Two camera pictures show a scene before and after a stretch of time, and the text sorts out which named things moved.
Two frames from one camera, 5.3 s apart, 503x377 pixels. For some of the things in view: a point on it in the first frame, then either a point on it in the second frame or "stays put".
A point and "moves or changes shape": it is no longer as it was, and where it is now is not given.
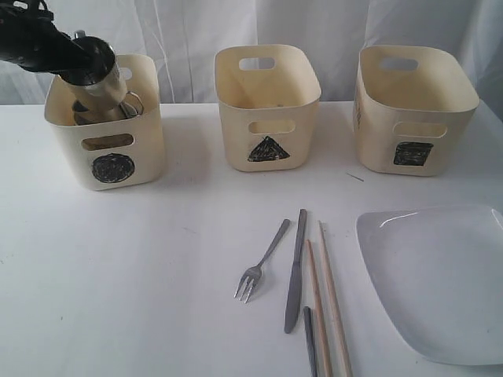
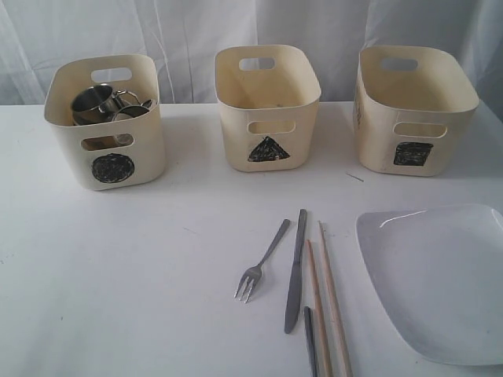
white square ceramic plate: (439, 271) stays put
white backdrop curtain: (184, 35) stays put
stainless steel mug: (97, 85) moves or changes shape
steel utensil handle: (310, 338) stays put
